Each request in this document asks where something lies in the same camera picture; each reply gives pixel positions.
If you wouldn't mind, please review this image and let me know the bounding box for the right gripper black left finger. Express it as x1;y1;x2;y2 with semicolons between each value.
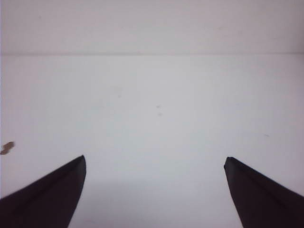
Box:
0;155;86;228

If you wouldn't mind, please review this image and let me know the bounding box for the small brown table mark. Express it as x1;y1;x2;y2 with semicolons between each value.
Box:
0;142;15;155

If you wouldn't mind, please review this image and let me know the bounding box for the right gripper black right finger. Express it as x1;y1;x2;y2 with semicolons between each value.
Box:
224;157;304;228

